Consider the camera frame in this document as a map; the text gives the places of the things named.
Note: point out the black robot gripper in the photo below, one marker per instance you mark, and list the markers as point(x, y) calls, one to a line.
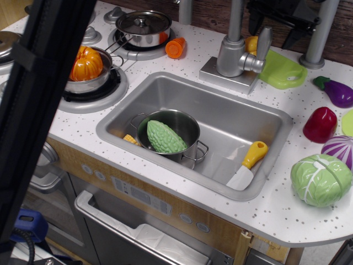
point(295, 14)

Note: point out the silver faucet lever handle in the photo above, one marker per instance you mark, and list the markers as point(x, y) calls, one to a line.
point(253, 63)

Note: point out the black foreground robot arm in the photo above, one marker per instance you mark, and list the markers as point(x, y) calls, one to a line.
point(35, 86)

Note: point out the yellow toy lemon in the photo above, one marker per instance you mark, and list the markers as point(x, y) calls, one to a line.
point(251, 43)

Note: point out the light green cutting board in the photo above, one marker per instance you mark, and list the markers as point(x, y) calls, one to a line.
point(281, 72)

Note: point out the grey right support pole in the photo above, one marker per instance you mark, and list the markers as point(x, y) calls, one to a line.
point(313, 58)

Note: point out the grey support pole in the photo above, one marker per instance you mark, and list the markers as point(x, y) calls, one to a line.
point(185, 11)
point(313, 58)

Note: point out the silver toy faucet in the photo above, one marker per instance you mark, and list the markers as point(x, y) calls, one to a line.
point(224, 70)

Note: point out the grey centre support pole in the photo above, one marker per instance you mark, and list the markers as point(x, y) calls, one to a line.
point(185, 11)

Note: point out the purple toy eggplant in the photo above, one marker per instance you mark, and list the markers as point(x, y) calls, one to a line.
point(339, 93)

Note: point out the orange toy carrot piece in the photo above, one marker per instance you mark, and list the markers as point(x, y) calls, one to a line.
point(175, 47)

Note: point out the grey sink basin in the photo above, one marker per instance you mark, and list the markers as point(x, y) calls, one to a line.
point(228, 126)

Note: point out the red toy bell pepper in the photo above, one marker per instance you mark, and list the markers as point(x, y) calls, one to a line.
point(321, 125)

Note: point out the light green toy slice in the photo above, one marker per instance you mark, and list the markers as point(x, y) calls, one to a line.
point(347, 123)

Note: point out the lidded steel saucepan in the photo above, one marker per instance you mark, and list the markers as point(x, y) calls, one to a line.
point(144, 29)

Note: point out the steel pot in sink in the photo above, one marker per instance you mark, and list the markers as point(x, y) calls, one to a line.
point(184, 125)

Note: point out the purple toy onion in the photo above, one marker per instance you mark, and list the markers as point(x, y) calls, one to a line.
point(339, 147)

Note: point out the green bitter gourd toy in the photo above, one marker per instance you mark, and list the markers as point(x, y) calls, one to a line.
point(163, 139)

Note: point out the green toy cabbage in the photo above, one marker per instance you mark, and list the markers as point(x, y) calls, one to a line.
point(321, 180)

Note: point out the back right stove burner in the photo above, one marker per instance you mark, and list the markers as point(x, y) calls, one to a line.
point(128, 52)

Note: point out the stove burner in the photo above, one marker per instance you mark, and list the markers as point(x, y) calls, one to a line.
point(110, 93)
point(128, 52)

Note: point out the grey stove knob back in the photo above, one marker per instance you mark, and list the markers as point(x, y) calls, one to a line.
point(112, 16)

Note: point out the grey stove knob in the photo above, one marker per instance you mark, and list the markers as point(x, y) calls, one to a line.
point(112, 16)
point(91, 37)

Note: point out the steel pot on burner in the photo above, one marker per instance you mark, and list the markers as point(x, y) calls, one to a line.
point(94, 84)

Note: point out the grey stove knob front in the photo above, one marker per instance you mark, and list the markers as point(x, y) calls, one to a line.
point(91, 37)

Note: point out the yellow corn toy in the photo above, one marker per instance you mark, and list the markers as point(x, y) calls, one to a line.
point(131, 139)

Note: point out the orange toy pumpkin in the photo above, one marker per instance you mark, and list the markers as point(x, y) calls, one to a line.
point(88, 65)

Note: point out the front left stove burner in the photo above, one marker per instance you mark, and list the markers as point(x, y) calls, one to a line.
point(110, 93)

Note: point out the grey oven dial knob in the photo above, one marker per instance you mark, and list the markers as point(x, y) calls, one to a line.
point(48, 156)

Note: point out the yellow handled toy knife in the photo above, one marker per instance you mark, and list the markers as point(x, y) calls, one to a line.
point(244, 176)

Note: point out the silver dishwasher door handle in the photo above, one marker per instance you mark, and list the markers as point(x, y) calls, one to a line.
point(124, 234)

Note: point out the silver oven door handle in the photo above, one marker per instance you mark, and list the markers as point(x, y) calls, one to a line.
point(47, 179)

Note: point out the blue clamp with cable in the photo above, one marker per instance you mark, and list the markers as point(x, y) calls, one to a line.
point(30, 227)

